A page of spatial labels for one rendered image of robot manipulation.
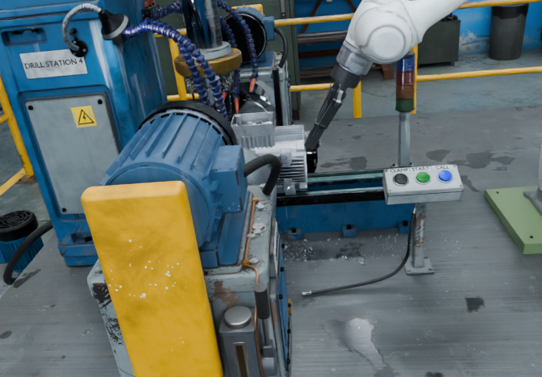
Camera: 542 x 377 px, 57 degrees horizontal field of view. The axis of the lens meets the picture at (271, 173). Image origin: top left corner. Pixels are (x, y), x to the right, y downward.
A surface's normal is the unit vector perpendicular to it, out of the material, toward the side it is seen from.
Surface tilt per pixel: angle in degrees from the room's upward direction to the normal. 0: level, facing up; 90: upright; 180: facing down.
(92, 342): 0
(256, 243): 0
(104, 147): 90
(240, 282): 90
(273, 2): 90
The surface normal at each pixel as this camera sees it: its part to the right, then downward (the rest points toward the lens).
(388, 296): -0.10, -0.89
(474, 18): -0.07, 0.44
